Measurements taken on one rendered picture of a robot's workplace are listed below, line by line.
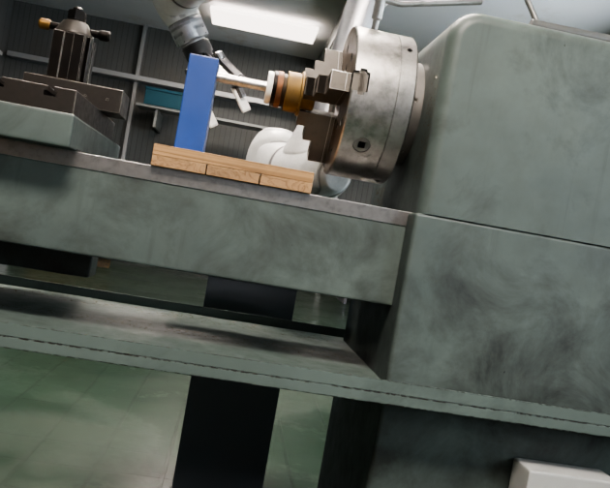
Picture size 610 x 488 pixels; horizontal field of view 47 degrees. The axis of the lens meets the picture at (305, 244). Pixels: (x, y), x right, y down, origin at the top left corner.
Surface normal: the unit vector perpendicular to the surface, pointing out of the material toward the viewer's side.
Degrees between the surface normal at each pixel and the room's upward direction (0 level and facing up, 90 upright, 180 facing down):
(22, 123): 90
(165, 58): 90
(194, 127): 90
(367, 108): 102
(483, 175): 90
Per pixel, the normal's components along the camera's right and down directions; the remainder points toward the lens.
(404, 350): 0.11, 0.04
